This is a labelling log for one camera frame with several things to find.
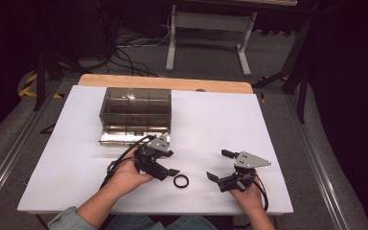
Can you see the person's blue jeans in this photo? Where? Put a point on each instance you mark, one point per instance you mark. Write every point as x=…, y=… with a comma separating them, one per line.
x=185, y=223

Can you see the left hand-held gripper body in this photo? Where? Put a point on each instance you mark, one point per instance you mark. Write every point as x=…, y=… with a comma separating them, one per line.
x=150, y=159

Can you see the person's left hand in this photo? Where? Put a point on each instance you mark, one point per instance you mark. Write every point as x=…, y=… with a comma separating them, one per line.
x=127, y=179

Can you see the white desk frame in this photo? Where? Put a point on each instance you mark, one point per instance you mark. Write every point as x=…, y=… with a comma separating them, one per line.
x=211, y=22

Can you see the person's right hand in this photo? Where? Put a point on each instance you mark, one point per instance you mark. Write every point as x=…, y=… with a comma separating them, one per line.
x=249, y=199

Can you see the wooden table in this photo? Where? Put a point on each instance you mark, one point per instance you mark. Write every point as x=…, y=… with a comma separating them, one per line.
x=159, y=82

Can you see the black triangular bracket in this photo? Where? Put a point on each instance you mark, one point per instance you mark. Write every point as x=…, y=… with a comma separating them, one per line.
x=49, y=129

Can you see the aluminium rail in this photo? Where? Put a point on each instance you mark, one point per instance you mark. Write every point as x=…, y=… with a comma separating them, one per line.
x=319, y=166
x=9, y=159

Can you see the clear brown drawer box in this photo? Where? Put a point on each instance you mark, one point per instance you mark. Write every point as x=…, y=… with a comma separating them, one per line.
x=135, y=105

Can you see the white board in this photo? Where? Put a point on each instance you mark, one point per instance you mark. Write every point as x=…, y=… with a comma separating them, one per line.
x=204, y=127

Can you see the black metal stand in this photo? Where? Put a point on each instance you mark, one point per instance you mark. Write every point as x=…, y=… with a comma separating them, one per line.
x=302, y=83
x=40, y=83

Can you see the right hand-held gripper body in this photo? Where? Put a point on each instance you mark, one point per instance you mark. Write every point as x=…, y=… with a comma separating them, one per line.
x=250, y=161

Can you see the clear brown drawer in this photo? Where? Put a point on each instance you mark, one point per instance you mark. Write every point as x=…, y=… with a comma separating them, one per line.
x=121, y=139

